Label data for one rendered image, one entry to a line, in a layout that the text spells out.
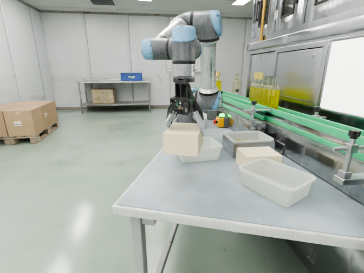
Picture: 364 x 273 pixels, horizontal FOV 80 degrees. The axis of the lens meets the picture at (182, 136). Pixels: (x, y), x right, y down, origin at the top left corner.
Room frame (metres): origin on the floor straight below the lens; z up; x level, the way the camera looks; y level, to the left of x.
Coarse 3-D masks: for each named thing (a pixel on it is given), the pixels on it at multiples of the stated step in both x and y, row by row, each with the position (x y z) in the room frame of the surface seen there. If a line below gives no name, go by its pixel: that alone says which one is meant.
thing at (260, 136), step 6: (228, 132) 1.18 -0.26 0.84; (234, 132) 1.19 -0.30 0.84; (240, 132) 1.19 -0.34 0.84; (246, 132) 1.20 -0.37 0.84; (252, 132) 1.20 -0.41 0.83; (258, 132) 1.20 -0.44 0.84; (234, 138) 1.18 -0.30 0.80; (240, 138) 1.19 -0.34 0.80; (246, 138) 1.19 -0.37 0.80; (252, 138) 1.20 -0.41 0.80; (258, 138) 1.19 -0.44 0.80; (264, 138) 1.13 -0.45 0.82; (270, 138) 1.08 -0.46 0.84
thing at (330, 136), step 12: (276, 120) 1.19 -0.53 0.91; (288, 120) 1.09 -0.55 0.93; (300, 120) 1.00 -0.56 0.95; (300, 132) 0.99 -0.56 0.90; (312, 132) 0.92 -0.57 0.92; (324, 132) 0.85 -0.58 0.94; (336, 132) 0.79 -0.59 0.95; (324, 144) 0.84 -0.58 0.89; (336, 144) 0.78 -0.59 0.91; (360, 144) 0.69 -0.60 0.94; (360, 156) 0.68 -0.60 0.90
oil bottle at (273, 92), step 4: (272, 84) 1.32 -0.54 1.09; (268, 88) 1.34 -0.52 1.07; (272, 88) 1.30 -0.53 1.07; (276, 88) 1.30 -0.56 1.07; (268, 92) 1.33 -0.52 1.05; (272, 92) 1.30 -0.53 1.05; (276, 92) 1.30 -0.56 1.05; (268, 96) 1.33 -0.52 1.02; (272, 96) 1.30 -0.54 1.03; (276, 96) 1.30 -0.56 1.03; (268, 100) 1.32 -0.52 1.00; (272, 100) 1.30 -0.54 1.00; (276, 100) 1.31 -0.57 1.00; (268, 104) 1.32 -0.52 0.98; (272, 104) 1.30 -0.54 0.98; (276, 104) 1.31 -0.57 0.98; (276, 108) 1.31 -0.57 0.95
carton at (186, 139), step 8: (168, 128) 0.76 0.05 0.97; (176, 128) 0.76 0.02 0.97; (184, 128) 0.76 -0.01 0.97; (192, 128) 0.76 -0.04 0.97; (168, 136) 0.70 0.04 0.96; (176, 136) 0.69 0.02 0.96; (184, 136) 0.69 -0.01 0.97; (192, 136) 0.68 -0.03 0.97; (200, 136) 0.75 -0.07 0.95; (168, 144) 0.70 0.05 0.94; (176, 144) 0.69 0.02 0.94; (184, 144) 0.69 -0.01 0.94; (192, 144) 0.68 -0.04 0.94; (200, 144) 0.75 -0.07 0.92; (168, 152) 0.70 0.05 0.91; (176, 152) 0.69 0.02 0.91; (184, 152) 0.69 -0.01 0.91; (192, 152) 0.68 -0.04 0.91
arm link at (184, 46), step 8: (176, 32) 0.72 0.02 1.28; (184, 32) 0.71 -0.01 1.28; (192, 32) 0.72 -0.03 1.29; (176, 40) 0.71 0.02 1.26; (184, 40) 0.71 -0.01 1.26; (192, 40) 0.72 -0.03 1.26; (176, 48) 0.72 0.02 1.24; (184, 48) 0.71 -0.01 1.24; (192, 48) 0.72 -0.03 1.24; (176, 56) 0.72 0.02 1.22; (184, 56) 0.71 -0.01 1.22; (192, 56) 0.72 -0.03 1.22
